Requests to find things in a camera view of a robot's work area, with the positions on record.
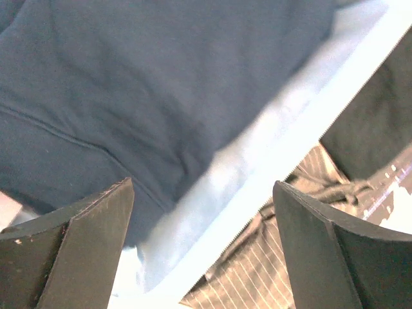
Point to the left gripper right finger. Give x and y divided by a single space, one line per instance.
335 260

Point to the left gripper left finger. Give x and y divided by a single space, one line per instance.
67 258

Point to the grey pinstriped shirt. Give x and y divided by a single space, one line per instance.
251 272

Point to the black garment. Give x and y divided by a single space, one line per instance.
376 125

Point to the navy blue sweater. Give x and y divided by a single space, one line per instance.
96 91

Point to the mint green open suitcase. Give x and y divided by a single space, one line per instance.
185 243

